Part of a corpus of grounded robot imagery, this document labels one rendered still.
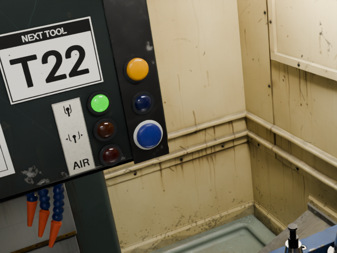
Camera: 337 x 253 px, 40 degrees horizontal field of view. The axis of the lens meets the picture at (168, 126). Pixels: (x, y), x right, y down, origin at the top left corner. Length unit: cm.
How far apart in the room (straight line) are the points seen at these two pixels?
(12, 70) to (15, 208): 81
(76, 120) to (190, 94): 124
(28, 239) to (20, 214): 8
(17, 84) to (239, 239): 161
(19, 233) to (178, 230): 82
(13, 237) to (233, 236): 102
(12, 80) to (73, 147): 10
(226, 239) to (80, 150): 153
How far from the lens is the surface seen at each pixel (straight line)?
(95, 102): 51
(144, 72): 51
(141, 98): 52
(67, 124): 51
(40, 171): 53
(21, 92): 50
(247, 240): 200
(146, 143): 54
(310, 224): 165
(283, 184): 180
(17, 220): 128
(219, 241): 200
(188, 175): 185
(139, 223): 186
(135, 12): 51
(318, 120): 150
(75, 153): 53
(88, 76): 50
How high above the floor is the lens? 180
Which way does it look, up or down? 23 degrees down
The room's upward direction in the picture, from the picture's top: 9 degrees counter-clockwise
